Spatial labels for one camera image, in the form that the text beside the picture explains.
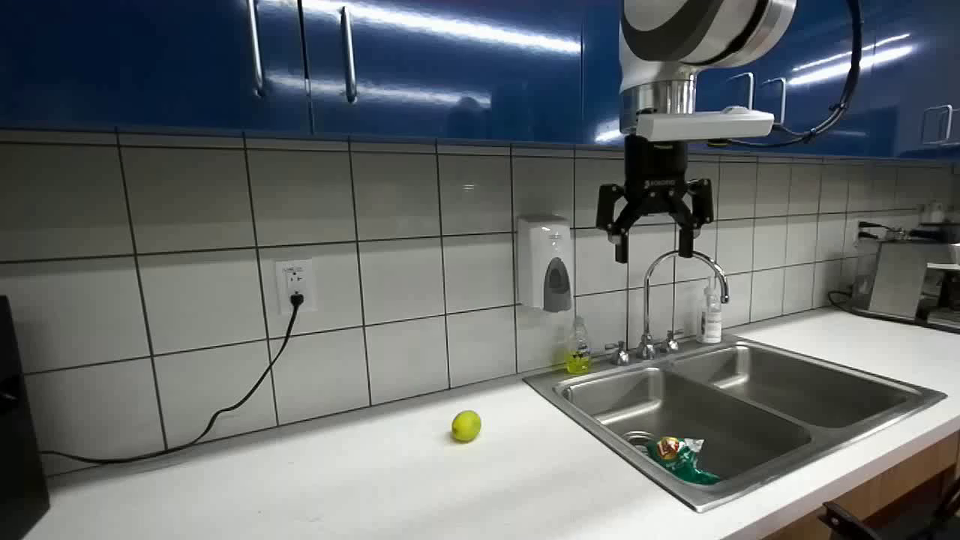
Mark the blue cabinet door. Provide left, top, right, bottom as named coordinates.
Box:
left=301, top=0, right=625, bottom=150
left=0, top=0, right=311, bottom=141

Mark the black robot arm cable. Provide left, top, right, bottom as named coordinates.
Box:
left=713, top=0, right=867, bottom=154

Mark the yellow-green tennis ball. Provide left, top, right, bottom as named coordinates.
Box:
left=447, top=409, right=487, bottom=446

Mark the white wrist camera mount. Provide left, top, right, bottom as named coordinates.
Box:
left=633, top=102, right=781, bottom=144

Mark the yellow dish soap bottle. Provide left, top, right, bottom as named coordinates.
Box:
left=556, top=314, right=597, bottom=382

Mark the small white bottle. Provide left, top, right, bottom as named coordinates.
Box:
left=699, top=281, right=726, bottom=347

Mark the black appliance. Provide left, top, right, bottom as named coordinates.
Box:
left=0, top=294, right=53, bottom=540

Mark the stainless steel double sink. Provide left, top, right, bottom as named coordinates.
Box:
left=521, top=335, right=949, bottom=515

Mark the white wall soap dispenser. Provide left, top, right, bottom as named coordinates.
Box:
left=514, top=215, right=580, bottom=314

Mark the steel countertop appliance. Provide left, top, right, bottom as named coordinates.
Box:
left=856, top=215, right=960, bottom=332

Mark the black power cord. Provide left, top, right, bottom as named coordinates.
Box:
left=38, top=291, right=309, bottom=468

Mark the white wall power outlet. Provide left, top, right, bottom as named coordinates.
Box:
left=273, top=257, right=317, bottom=310

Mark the black chair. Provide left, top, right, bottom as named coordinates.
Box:
left=817, top=473, right=960, bottom=540

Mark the green chips packet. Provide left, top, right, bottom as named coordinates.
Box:
left=644, top=432, right=724, bottom=488

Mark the chrome gooseneck faucet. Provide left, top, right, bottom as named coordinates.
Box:
left=604, top=245, right=735, bottom=366

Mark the silver cabinet handle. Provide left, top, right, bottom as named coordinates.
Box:
left=733, top=69, right=760, bottom=112
left=244, top=0, right=269, bottom=100
left=338, top=3, right=363, bottom=105
left=765, top=74, right=792, bottom=130
left=917, top=102, right=960, bottom=150

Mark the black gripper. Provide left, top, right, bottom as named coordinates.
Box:
left=595, top=131, right=718, bottom=267

